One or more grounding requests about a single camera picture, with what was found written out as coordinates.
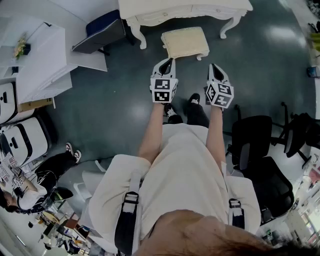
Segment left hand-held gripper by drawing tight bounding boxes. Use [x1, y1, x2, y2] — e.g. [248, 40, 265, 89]
[149, 57, 179, 104]

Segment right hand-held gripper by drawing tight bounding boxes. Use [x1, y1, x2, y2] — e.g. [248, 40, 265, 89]
[205, 63, 235, 110]

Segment white ornate stool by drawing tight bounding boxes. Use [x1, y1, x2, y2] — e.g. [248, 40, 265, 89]
[161, 26, 210, 62]

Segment white ornate dressing table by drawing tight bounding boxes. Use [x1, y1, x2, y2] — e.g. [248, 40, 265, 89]
[117, 0, 254, 50]

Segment person's right forearm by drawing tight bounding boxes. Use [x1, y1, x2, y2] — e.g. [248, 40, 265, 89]
[204, 106, 227, 173]

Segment person's left forearm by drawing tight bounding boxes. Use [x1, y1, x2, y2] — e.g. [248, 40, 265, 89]
[137, 101, 167, 166]

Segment person's right shoe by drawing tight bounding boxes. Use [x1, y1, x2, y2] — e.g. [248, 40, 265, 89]
[187, 93, 201, 105]

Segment person's shoe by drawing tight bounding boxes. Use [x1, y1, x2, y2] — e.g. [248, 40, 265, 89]
[187, 93, 201, 105]
[163, 103, 180, 119]

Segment person's left shoe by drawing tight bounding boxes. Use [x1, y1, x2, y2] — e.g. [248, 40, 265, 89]
[163, 103, 180, 119]

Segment person's black trousers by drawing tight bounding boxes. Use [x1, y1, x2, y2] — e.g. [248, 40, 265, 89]
[163, 99, 211, 130]

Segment grey upholstered chair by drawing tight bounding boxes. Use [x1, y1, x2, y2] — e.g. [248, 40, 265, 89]
[71, 9, 137, 56]

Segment black mesh office chair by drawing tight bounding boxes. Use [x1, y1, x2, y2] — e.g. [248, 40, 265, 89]
[271, 101, 320, 166]
[225, 114, 296, 219]

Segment person's cream shirt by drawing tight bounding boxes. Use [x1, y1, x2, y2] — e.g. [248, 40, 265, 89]
[88, 123, 262, 248]

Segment white shelf cabinet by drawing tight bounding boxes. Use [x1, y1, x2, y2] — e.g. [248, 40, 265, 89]
[0, 14, 109, 104]

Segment cardboard box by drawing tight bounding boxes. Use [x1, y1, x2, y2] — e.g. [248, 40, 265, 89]
[16, 96, 56, 114]

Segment white plastic chair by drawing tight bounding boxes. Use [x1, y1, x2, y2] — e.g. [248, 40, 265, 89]
[73, 159, 109, 202]

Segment yellow flowers in black pot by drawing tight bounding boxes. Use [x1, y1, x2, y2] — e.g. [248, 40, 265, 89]
[12, 32, 32, 61]

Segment white case with black trim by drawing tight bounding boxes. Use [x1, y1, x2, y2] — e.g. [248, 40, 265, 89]
[0, 81, 19, 126]
[0, 115, 54, 166]

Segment right backpack strap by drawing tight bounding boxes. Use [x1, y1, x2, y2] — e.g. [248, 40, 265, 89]
[228, 198, 246, 230]

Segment backpack strap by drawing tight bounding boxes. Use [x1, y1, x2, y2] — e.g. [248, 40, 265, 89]
[228, 198, 246, 230]
[114, 171, 144, 256]

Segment left backpack strap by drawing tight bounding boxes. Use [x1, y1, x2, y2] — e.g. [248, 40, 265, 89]
[114, 171, 144, 256]

